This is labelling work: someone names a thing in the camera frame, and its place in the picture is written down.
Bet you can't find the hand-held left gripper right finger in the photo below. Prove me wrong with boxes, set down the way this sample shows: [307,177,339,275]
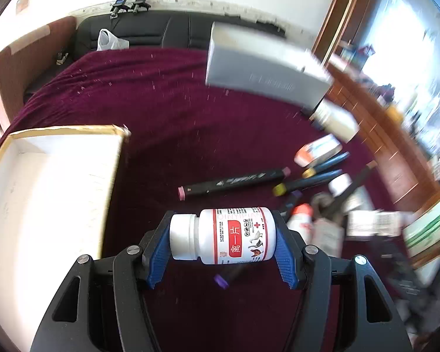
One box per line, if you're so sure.
[269,209,413,352]

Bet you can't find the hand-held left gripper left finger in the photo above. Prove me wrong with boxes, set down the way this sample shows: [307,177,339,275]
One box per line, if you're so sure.
[30,211,177,352]

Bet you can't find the white pill bottle red label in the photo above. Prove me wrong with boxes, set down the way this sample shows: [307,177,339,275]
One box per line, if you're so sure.
[169,206,277,265]

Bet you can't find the black marker yellow caps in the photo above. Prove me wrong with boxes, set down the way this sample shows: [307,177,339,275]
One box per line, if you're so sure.
[272,169,343,197]

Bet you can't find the white box with gold rim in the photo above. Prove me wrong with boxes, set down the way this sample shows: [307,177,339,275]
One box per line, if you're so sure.
[0,125,131,341]

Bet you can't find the white bottle orange cap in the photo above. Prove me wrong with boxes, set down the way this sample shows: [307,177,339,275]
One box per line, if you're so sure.
[288,203,314,243]

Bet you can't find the bamboo print panel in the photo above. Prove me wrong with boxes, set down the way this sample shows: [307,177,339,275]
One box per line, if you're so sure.
[403,187,440,287]

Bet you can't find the black marker purple cap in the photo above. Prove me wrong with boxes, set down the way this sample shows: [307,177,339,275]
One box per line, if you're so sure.
[279,190,303,221]
[213,264,250,287]

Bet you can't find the white blurry carton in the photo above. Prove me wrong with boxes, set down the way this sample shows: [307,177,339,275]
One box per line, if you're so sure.
[346,209,407,241]

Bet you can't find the small white bottle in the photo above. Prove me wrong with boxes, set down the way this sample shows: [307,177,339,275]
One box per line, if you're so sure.
[329,173,351,196]

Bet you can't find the black marker pink caps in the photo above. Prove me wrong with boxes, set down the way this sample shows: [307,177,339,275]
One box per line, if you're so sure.
[178,167,292,202]

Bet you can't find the black marker brown cap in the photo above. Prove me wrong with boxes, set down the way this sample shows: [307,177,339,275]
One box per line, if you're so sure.
[334,160,378,213]

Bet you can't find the orange white long carton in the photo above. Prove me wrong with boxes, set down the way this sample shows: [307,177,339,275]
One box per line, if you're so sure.
[294,134,343,167]

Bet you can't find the maroon blanket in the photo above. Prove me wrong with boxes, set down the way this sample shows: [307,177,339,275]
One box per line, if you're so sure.
[2,48,422,352]

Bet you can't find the white plastic bottle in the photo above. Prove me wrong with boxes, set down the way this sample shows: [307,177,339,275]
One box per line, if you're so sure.
[309,100,360,143]

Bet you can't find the grey cardboard box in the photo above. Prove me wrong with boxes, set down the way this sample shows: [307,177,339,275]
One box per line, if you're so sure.
[204,21,332,112]

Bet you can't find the white plastic bag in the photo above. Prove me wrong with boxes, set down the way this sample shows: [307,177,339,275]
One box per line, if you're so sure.
[96,28,130,52]

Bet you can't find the black leather sofa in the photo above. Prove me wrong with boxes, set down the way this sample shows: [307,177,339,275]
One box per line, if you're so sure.
[22,11,287,99]

